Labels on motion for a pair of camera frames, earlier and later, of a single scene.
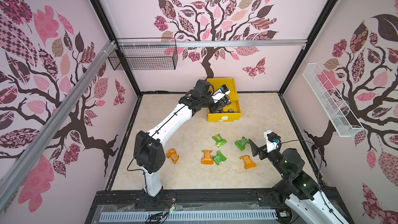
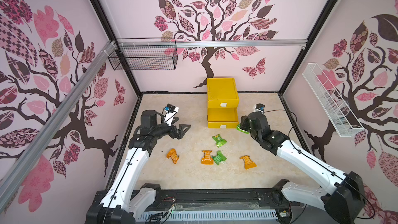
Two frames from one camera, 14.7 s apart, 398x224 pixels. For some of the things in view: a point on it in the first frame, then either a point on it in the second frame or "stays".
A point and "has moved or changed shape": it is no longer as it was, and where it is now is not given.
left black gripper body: [214, 106] -> [172, 134]
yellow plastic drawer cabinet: [232, 112] has moved or changed shape
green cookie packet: [219, 157] stays
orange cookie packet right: [248, 163] stays
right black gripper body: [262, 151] -> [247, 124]
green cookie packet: [241, 143] -> [238, 128]
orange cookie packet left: [173, 155] stays
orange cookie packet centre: [207, 159] stays
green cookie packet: [219, 141] stays
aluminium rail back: [209, 44] stays
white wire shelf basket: [343, 119] stays
